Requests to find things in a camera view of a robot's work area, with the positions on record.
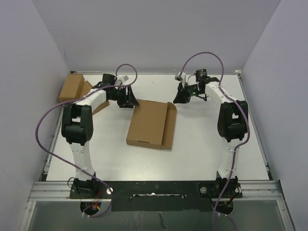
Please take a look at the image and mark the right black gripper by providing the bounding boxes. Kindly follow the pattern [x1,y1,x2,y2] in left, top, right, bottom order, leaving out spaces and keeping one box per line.
[173,81,203,103]

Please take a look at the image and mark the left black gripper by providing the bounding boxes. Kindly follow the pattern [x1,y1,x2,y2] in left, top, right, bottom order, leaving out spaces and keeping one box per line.
[109,85,139,108]

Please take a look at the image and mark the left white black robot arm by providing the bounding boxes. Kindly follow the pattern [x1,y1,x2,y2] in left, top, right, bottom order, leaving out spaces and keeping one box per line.
[61,74,140,198]

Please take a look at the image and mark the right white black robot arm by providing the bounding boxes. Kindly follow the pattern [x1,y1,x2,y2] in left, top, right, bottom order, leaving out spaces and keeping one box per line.
[173,69,250,197]

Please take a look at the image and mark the flat cardboard piece underneath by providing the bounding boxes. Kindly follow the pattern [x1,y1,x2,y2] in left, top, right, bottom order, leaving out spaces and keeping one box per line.
[80,81,92,98]

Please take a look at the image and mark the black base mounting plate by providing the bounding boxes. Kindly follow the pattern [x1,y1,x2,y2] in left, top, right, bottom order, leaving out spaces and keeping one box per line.
[69,180,243,212]

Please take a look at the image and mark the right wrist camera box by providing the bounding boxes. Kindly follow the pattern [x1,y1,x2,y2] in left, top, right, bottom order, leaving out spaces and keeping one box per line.
[175,72,187,88]

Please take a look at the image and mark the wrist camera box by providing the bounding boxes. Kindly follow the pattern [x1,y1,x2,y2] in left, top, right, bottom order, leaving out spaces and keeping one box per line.
[115,75,129,86]
[175,72,187,88]

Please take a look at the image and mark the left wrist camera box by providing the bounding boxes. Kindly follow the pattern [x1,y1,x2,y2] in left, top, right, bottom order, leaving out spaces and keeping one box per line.
[115,75,129,86]

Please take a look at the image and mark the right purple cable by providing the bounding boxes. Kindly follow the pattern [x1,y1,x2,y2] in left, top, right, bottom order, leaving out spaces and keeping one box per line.
[179,51,251,231]

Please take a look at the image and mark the aluminium frame rail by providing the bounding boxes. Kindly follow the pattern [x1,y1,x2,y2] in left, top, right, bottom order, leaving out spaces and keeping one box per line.
[28,181,73,202]

